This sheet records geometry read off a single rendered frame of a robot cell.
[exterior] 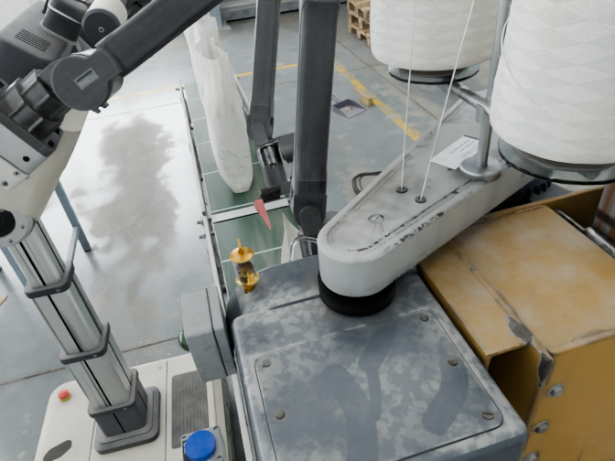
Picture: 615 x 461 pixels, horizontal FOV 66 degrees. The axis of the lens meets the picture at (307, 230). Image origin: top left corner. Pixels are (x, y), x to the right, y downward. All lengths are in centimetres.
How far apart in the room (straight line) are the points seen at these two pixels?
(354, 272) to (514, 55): 24
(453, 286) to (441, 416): 17
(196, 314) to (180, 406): 129
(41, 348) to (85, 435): 89
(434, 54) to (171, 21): 37
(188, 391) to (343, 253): 146
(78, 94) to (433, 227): 53
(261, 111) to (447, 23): 71
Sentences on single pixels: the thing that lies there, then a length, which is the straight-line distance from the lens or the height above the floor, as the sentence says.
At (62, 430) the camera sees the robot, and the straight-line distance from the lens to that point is 200.
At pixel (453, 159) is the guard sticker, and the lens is 66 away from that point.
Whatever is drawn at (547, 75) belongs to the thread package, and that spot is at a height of 160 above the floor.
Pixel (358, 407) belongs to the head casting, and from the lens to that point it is 47.
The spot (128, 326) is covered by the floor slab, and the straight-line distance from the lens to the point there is 260.
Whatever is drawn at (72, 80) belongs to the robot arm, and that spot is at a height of 153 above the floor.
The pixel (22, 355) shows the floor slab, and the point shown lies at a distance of 276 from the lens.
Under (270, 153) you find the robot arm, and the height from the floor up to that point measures 118.
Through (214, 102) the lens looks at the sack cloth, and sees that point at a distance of 243.
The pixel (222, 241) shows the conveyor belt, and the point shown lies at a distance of 229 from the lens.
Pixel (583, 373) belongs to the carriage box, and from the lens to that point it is 60.
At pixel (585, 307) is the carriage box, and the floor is 133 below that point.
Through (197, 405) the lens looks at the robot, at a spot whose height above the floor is 26.
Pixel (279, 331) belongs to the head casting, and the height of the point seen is 134.
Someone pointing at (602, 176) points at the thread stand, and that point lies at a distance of 47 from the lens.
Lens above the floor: 173
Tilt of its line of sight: 37 degrees down
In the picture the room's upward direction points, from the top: 7 degrees counter-clockwise
